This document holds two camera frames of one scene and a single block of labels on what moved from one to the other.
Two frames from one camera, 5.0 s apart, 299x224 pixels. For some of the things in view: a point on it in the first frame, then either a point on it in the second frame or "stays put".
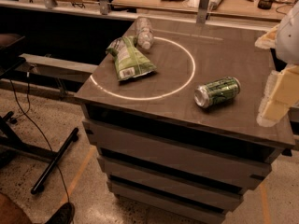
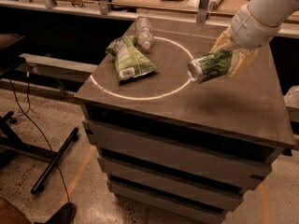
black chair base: [10, 143] stays put
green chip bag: [129, 61] stays put
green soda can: [217, 91] to [209, 66]
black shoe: [64, 216] stays put
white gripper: [289, 38] to [251, 31]
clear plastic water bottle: [144, 33] stays put
